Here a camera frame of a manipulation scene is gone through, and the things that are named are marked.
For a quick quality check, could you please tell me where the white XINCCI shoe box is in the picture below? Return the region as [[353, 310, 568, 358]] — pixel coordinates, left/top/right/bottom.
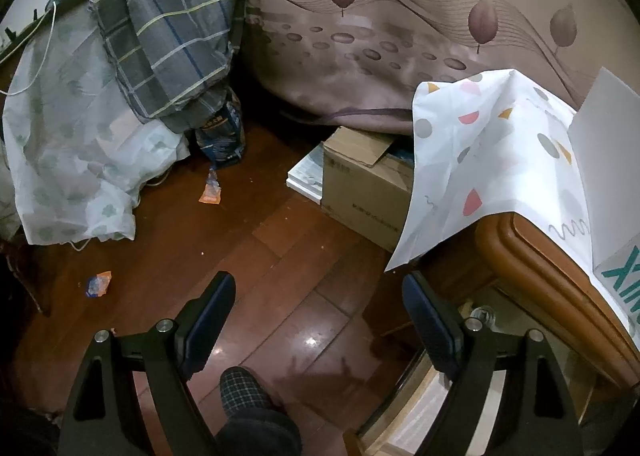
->
[[568, 68, 639, 329]]

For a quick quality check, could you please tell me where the grey plaid cloth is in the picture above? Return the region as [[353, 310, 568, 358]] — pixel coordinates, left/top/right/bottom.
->
[[89, 0, 243, 133]]

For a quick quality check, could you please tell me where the wooden drawer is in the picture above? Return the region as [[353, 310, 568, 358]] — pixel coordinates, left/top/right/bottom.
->
[[343, 289, 597, 455]]

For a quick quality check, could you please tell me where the dark blue plastic bag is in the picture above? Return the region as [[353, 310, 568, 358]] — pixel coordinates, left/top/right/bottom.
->
[[194, 86, 246, 169]]

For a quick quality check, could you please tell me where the white patterned cover cloth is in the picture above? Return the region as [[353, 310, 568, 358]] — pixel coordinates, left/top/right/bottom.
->
[[390, 69, 639, 335]]

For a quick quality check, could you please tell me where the grey white rolled cloth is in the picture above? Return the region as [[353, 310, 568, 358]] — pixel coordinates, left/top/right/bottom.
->
[[470, 305, 496, 329]]

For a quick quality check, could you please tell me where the orange blue wrapper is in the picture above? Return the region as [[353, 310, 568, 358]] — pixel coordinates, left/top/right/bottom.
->
[[86, 271, 112, 298]]

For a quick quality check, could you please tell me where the plaid slipper foot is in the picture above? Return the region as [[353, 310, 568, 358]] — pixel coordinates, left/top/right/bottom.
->
[[216, 366, 303, 456]]

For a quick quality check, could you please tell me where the white dotted fabric pile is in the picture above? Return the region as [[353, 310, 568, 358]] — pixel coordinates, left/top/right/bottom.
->
[[2, 5, 189, 246]]

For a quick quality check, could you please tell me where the orange wrapper on floor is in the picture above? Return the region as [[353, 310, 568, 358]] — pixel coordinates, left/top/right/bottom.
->
[[198, 167, 221, 205]]

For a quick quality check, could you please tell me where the brown cardboard box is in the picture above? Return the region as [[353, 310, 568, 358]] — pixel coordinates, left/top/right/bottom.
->
[[321, 127, 413, 252]]

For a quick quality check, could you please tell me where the leaf patterned bed sheet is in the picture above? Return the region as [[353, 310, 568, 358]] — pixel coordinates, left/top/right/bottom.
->
[[247, 0, 639, 134]]

